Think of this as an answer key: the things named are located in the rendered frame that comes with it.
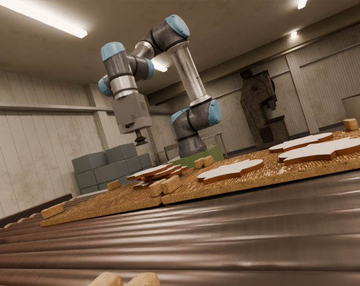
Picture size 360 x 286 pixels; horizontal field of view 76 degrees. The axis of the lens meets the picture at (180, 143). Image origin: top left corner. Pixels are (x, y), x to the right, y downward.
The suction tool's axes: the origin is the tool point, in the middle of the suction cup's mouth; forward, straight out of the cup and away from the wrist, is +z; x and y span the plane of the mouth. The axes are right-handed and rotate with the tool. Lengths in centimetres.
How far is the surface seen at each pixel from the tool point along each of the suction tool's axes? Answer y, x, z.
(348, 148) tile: 45, -23, 12
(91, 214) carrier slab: -9.6, -18.2, 13.4
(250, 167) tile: 29.5, -18.5, 11.8
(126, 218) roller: 2.8, -23.1, 14.8
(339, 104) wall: 348, 856, 36
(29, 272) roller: -2.2, -41.2, 14.2
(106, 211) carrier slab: -4.7, -19.0, 13.4
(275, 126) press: 118, 756, 41
